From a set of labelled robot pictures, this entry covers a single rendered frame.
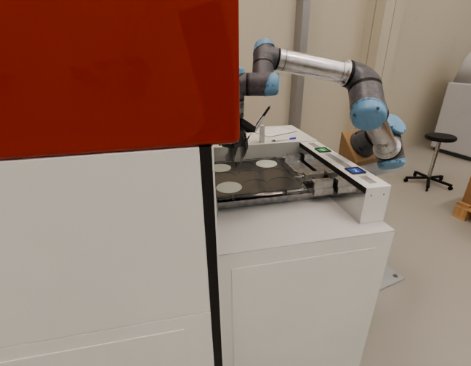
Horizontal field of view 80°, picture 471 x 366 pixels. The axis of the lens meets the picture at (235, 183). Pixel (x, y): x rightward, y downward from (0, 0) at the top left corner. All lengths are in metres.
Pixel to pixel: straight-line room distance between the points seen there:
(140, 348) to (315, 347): 0.76
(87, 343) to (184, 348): 0.22
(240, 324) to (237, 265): 0.26
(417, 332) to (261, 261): 1.22
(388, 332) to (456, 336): 0.35
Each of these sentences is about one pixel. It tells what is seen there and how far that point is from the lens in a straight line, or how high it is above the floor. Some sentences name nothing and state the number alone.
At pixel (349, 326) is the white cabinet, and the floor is 0.38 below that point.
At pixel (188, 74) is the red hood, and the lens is 0.48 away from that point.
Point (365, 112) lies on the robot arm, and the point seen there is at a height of 1.18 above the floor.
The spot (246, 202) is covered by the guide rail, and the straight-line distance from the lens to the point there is 1.11.
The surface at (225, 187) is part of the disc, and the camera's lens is 1.09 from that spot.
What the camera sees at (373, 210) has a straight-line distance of 1.09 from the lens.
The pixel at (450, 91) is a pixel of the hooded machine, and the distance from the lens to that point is 5.05.
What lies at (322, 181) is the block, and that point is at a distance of 1.16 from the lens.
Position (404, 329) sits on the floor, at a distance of 1.95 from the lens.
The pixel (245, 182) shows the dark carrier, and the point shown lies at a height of 0.90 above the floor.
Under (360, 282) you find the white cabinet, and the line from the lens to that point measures 1.18.
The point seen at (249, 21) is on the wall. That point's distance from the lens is 3.14.
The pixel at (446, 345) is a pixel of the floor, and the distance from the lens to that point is 1.98.
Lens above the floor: 1.37
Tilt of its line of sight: 25 degrees down
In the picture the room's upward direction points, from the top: 1 degrees counter-clockwise
